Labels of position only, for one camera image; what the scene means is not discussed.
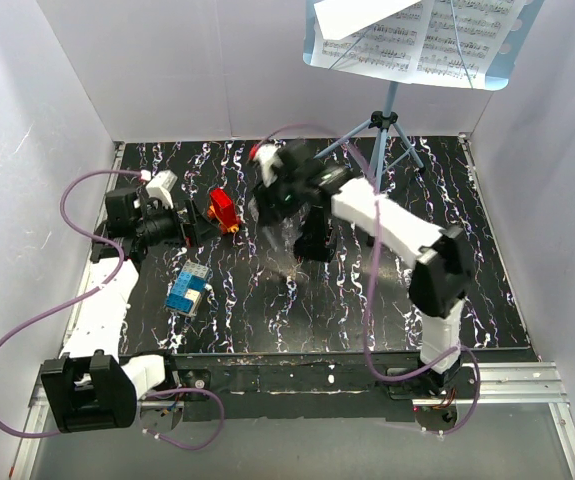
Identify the blue music stand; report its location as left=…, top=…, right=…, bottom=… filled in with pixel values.
left=303, top=1, right=542, bottom=177

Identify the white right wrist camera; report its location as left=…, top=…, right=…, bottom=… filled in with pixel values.
left=249, top=144, right=283, bottom=187

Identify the aluminium rail frame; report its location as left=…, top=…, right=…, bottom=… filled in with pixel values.
left=8, top=142, right=575, bottom=480

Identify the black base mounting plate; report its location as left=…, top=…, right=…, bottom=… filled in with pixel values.
left=121, top=349, right=538, bottom=424

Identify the white folded paper sheet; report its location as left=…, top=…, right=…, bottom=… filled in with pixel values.
left=314, top=0, right=416, bottom=40

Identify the blue white brick block stack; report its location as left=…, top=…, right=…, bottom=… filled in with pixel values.
left=164, top=261, right=212, bottom=318

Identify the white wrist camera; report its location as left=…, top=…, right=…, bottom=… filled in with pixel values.
left=249, top=144, right=283, bottom=187
left=145, top=170, right=178, bottom=208

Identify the clear plastic metronome cover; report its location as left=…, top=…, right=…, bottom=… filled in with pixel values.
left=247, top=199, right=307, bottom=254

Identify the white sheet music page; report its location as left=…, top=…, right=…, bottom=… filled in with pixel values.
left=414, top=0, right=528, bottom=91

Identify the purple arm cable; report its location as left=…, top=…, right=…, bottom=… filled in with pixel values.
left=258, top=122, right=482, bottom=435
left=0, top=167, right=226, bottom=452

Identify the red toy brick car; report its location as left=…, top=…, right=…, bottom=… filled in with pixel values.
left=207, top=188, right=240, bottom=234

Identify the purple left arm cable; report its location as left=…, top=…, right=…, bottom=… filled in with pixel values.
left=0, top=167, right=226, bottom=452

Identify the black metronome body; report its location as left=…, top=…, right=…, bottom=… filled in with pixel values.
left=293, top=206, right=337, bottom=263

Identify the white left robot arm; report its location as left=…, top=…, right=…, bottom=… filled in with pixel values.
left=40, top=183, right=216, bottom=433

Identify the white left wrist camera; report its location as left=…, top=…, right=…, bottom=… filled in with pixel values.
left=145, top=170, right=178, bottom=208

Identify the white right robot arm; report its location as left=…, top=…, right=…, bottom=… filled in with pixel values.
left=249, top=139, right=473, bottom=393

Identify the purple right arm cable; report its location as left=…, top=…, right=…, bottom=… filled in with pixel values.
left=258, top=122, right=482, bottom=435

